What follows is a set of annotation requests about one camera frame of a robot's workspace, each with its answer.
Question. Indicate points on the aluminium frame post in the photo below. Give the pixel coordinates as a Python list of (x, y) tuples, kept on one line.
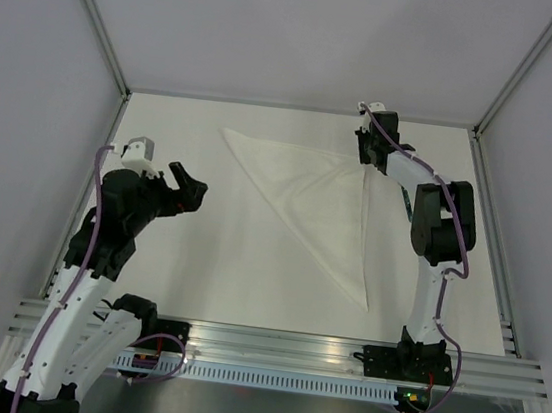
[(524, 67), (105, 45)]

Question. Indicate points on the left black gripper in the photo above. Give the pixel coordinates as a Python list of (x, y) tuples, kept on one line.
[(187, 198)]

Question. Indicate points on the white cloth napkin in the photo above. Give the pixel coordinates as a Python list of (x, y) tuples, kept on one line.
[(319, 197)]

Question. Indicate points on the back aluminium frame bar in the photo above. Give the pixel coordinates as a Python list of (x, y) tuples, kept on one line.
[(291, 106)]

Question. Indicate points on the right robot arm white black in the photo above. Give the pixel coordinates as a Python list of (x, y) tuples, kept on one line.
[(442, 233)]

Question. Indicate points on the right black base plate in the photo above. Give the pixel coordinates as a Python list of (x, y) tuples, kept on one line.
[(385, 363)]

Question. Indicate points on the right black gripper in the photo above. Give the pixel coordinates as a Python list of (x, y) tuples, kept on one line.
[(366, 158)]

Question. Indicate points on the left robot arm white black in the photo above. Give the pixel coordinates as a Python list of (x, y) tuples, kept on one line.
[(55, 369)]

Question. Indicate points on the white slotted cable duct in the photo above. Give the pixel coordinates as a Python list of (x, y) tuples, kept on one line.
[(287, 381)]

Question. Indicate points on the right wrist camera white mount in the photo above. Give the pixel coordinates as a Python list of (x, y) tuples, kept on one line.
[(365, 110)]

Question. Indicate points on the right aluminium frame post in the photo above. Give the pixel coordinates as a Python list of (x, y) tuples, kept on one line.
[(524, 67)]

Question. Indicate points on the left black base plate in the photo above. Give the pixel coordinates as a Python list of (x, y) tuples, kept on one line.
[(165, 336)]

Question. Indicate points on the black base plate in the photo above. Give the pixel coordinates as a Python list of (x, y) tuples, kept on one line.
[(165, 336), (385, 363)]

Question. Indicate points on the front aluminium rail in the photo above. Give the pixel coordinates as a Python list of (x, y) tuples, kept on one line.
[(481, 374)]

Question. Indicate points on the left aluminium frame post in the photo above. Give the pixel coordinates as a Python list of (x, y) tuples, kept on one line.
[(105, 45)]

